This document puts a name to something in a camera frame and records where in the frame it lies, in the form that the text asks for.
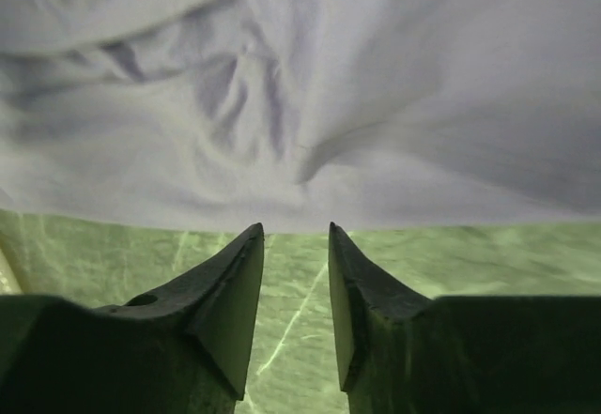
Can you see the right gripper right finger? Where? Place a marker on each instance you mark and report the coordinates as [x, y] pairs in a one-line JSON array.
[[398, 351]]

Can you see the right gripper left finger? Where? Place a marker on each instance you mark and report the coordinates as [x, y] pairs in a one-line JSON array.
[[182, 347]]

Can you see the lavender t shirt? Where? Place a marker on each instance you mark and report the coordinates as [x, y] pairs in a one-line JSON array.
[[377, 114]]

